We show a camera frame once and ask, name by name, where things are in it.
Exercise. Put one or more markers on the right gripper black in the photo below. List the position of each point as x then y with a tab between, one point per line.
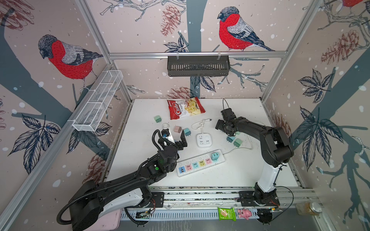
219	124

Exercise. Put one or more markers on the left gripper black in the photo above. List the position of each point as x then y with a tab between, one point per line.
179	146

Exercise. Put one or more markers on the teal charger plug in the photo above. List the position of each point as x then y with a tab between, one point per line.
230	139
215	156

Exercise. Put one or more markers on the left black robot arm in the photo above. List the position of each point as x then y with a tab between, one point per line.
94	200

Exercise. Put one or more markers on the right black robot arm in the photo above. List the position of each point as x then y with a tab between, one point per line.
270	146

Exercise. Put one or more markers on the pink charger plug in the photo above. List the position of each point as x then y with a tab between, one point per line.
177	129

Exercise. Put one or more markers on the green charger plug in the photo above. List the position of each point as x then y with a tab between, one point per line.
238	142

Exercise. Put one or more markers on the teal charger beside pink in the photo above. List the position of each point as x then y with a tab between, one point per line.
187	132

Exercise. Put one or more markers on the white square power socket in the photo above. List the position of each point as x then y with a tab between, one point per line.
204	140

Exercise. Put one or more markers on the red chips bag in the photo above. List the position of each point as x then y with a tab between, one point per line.
185	108

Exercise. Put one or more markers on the light green charger far left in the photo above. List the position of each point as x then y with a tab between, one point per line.
158	119

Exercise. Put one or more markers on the long white power strip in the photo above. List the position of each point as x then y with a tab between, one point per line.
198	163

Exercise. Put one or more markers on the green snack packet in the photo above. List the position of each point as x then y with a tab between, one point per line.
227	214

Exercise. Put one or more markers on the pink pig toy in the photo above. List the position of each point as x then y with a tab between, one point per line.
244	213

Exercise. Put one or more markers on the pink tray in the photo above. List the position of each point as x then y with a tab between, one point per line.
107	222

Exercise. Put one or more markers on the glass jar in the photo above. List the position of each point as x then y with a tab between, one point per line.
309	209

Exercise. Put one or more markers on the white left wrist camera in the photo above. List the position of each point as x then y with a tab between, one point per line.
166	134

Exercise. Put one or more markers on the black wall basket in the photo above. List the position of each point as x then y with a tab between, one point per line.
198	66

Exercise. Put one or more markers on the white wire shelf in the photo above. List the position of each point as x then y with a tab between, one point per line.
94	110

